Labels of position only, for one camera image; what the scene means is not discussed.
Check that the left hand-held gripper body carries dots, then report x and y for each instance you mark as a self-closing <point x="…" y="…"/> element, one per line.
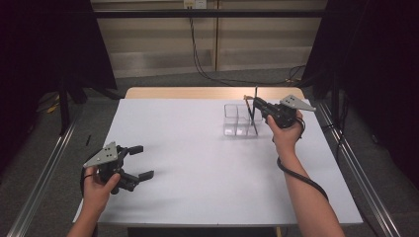
<point x="108" y="164"/>

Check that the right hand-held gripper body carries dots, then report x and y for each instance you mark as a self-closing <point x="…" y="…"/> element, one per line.
<point x="283" y="115"/>

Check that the thin black makeup brush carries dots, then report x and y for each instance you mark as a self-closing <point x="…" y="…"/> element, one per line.
<point x="255" y="95"/>

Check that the clear acrylic organizer box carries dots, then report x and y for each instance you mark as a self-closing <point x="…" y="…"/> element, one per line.
<point x="237" y="123"/>

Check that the person's right hand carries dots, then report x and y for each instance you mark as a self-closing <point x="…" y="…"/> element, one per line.
<point x="286" y="138"/>

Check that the person's left hand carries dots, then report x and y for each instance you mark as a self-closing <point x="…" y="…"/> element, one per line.
<point x="97" y="194"/>

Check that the small black stick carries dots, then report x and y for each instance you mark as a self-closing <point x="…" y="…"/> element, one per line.
<point x="88" y="140"/>

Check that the white table cover sheet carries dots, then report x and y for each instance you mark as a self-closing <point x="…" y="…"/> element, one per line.
<point x="197" y="164"/>

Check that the black metal stand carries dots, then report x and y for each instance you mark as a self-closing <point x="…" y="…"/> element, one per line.
<point x="336" y="105"/>
<point x="64" y="108"/>

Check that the black curtain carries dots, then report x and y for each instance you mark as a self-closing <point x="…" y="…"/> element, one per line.
<point x="39" y="49"/>
<point x="378" y="65"/>

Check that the aluminium floor rail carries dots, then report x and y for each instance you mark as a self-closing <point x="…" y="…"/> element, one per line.
<point x="362" y="177"/>
<point x="42" y="177"/>

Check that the white wall socket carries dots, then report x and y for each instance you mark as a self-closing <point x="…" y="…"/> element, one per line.
<point x="195" y="4"/>

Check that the black horizontal frame bar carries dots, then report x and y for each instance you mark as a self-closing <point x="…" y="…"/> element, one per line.
<point x="164" y="13"/>

